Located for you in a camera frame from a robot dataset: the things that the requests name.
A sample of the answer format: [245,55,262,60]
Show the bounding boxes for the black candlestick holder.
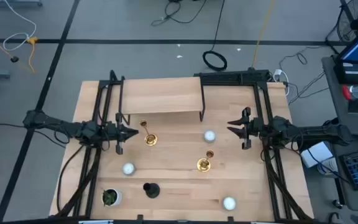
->
[142,182,161,199]

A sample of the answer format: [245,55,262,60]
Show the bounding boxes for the black desktop device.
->
[333,60,358,85]

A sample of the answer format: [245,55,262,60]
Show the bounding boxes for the green plant white pot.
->
[101,188,123,207]

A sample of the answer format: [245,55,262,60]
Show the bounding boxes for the white power adapter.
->
[272,68,290,96]

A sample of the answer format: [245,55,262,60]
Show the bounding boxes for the black floor fan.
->
[325,0,358,47]

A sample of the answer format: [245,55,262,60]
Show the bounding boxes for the small red item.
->
[342,85,353,101]

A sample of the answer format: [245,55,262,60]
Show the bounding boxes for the short gold candlestick holder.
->
[196,150,215,173]

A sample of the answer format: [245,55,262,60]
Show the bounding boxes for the patterned candle cup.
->
[122,162,136,176]
[203,129,217,144]
[222,196,237,212]

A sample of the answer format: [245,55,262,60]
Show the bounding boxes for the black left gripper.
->
[103,112,139,156]

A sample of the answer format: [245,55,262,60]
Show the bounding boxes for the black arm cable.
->
[56,144,85,214]

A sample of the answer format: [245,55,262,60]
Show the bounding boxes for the thin black floor cable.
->
[150,0,209,27]

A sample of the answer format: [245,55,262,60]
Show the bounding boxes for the yellow cable with plug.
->
[0,29,39,75]

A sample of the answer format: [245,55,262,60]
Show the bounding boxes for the tall gold candlestick holder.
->
[139,119,158,147]

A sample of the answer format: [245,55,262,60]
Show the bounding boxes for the white floor cable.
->
[2,0,37,52]

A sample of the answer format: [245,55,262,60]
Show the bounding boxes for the long yellow cable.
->
[252,0,276,68]

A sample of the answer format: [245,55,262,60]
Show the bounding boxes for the white box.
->
[300,141,334,169]

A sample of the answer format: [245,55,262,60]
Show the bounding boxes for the grey side desk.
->
[321,55,358,212]

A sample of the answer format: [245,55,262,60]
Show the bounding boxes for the wooden shelf black legs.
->
[118,76,206,123]

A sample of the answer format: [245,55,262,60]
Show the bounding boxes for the black coiled cable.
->
[201,0,229,72]

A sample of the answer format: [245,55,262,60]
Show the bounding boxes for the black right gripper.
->
[226,106,264,151]

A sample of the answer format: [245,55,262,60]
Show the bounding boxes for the grey furniture base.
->
[0,0,43,9]

